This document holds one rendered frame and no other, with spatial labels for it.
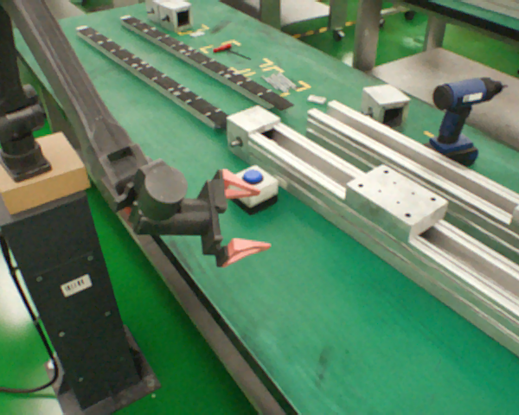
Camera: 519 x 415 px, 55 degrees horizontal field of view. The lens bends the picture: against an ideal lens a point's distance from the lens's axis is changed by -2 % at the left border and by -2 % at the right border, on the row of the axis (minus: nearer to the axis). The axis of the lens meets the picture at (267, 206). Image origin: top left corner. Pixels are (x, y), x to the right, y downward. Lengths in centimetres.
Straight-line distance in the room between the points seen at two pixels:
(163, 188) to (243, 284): 34
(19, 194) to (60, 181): 9
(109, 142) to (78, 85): 9
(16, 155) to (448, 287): 93
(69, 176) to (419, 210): 76
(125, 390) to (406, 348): 110
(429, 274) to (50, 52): 72
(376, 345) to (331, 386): 11
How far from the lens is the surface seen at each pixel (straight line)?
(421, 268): 96
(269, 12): 381
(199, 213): 75
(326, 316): 91
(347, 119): 133
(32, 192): 122
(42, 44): 82
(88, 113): 78
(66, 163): 125
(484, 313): 93
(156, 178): 68
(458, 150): 130
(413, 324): 93
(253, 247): 77
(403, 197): 98
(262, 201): 111
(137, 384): 178
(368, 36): 316
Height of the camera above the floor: 148
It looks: 39 degrees down
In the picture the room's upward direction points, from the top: straight up
